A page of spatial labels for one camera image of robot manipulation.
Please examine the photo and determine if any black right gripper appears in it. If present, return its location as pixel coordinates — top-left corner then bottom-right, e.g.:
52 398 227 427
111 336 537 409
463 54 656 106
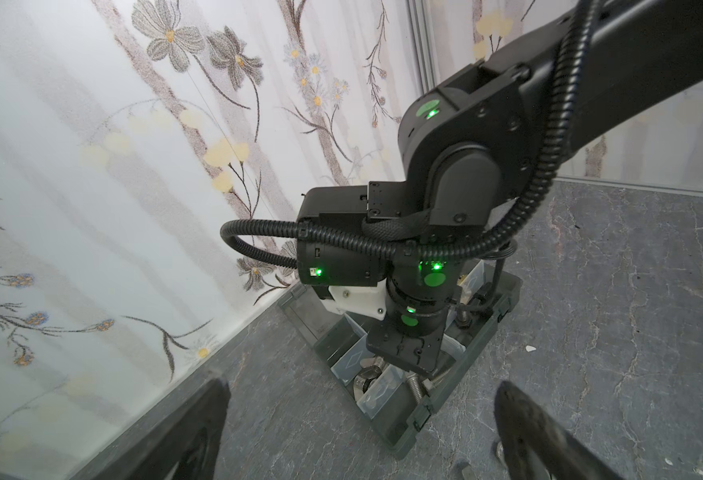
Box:
297 182 463 376

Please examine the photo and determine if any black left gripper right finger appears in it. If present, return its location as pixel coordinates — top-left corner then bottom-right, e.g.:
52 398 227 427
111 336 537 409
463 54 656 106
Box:
493 380 621 480

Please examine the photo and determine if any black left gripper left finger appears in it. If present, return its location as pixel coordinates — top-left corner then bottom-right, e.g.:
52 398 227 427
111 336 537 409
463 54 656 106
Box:
95 378 231 480

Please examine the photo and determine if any silver hex nut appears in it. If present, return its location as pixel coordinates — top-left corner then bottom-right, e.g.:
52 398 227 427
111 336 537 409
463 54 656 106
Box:
493 440 507 469

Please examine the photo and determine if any black hex bolt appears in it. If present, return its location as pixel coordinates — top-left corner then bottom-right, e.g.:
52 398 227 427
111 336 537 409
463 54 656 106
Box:
453 304 477 330

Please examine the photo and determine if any silver screw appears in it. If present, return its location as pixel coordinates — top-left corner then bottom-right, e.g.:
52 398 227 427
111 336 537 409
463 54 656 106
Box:
353 365 383 402

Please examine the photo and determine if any silver hex bolt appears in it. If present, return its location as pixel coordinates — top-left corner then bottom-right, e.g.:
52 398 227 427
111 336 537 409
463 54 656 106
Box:
405 372 427 404

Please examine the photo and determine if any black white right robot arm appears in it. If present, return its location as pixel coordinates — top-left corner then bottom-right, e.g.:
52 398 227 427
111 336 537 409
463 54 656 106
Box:
298 1 703 375

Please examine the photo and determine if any green plastic organizer box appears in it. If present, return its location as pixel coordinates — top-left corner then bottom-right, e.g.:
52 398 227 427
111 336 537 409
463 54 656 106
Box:
280 262 523 460

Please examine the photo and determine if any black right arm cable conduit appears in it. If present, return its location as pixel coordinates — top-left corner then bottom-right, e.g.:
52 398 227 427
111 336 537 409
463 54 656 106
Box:
218 0 605 270

